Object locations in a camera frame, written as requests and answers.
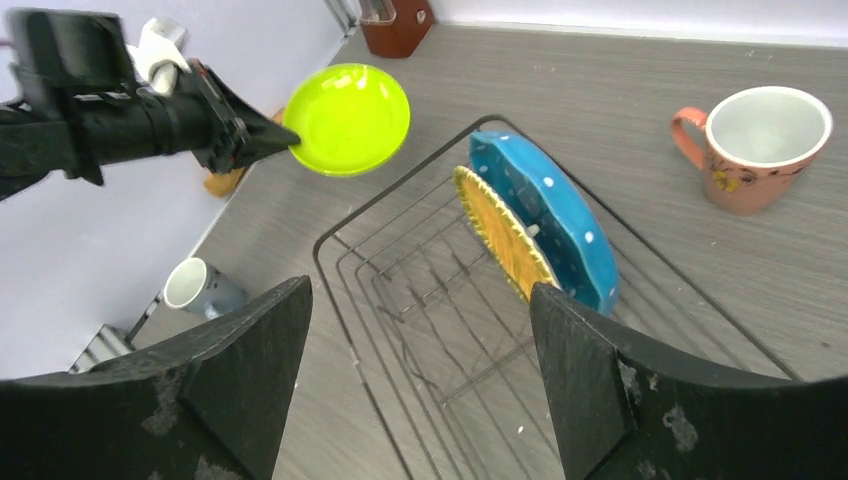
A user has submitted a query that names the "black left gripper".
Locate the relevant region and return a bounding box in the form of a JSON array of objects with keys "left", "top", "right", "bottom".
[{"left": 132, "top": 58, "right": 301, "bottom": 174}]

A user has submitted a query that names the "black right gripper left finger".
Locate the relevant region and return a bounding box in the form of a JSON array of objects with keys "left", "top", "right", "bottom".
[{"left": 1, "top": 276, "right": 313, "bottom": 479}]

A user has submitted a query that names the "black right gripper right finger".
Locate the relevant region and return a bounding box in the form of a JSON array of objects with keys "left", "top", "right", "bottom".
[{"left": 530, "top": 283, "right": 847, "bottom": 479}]

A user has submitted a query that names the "lime green plate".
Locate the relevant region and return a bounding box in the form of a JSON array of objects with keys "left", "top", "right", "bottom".
[{"left": 281, "top": 63, "right": 411, "bottom": 177}]

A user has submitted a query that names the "blue polka dot plate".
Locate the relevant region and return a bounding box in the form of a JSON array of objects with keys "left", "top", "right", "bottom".
[{"left": 468, "top": 131, "right": 620, "bottom": 315}]

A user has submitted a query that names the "yellow woven pattern plate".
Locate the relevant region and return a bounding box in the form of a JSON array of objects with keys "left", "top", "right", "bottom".
[{"left": 452, "top": 166, "right": 560, "bottom": 302}]

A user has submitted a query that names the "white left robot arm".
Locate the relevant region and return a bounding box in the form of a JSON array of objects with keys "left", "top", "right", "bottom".
[{"left": 1, "top": 8, "right": 300, "bottom": 198}]

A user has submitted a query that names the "wooden rolling pin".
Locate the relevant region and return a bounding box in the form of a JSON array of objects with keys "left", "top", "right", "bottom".
[{"left": 202, "top": 115, "right": 279, "bottom": 198}]

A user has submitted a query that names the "grey blue mug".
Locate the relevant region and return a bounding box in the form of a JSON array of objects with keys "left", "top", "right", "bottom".
[{"left": 163, "top": 257, "right": 247, "bottom": 320}]

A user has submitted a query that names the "brown metronome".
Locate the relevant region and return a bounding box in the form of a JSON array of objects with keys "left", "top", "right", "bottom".
[{"left": 359, "top": 0, "right": 434, "bottom": 59}]

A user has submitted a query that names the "pink mug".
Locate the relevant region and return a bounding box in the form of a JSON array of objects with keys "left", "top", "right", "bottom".
[{"left": 670, "top": 86, "right": 834, "bottom": 216}]

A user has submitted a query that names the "black wire dish rack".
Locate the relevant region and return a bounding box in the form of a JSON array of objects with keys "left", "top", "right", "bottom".
[{"left": 313, "top": 115, "right": 799, "bottom": 479}]

